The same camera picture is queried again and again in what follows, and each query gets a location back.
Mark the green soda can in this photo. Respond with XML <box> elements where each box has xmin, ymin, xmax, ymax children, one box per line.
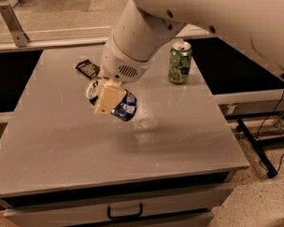
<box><xmin>168</xmin><ymin>41</ymin><xmax>192</xmax><ymax>84</ymax></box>

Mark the black top drawer handle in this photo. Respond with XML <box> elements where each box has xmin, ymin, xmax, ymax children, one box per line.
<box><xmin>106</xmin><ymin>204</ymin><xmax>144</xmax><ymax>220</ymax></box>

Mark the blue pepsi can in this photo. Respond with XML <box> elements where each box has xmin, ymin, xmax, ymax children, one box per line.
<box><xmin>85</xmin><ymin>77</ymin><xmax>137</xmax><ymax>121</ymax></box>

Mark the left metal railing bracket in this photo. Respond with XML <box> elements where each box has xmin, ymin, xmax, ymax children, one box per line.
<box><xmin>0</xmin><ymin>4</ymin><xmax>29</xmax><ymax>48</ymax></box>

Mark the black snack packet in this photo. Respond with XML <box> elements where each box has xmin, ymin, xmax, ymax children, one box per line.
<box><xmin>76</xmin><ymin>59</ymin><xmax>100</xmax><ymax>79</ymax></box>

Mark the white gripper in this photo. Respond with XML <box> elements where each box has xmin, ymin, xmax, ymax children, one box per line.
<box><xmin>94</xmin><ymin>35</ymin><xmax>150</xmax><ymax>115</ymax></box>

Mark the black metal floor stand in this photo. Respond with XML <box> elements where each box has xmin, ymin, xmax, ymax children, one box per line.
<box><xmin>236</xmin><ymin>120</ymin><xmax>284</xmax><ymax>178</ymax></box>

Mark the grey cabinet with drawers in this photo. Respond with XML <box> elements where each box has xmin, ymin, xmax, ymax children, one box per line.
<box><xmin>0</xmin><ymin>46</ymin><xmax>249</xmax><ymax>227</ymax></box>

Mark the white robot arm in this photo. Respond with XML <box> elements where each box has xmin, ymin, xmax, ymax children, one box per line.
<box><xmin>86</xmin><ymin>0</ymin><xmax>284</xmax><ymax>115</ymax></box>

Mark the black floor cable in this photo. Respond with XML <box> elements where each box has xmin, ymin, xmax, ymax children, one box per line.
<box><xmin>252</xmin><ymin>87</ymin><xmax>284</xmax><ymax>175</ymax></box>

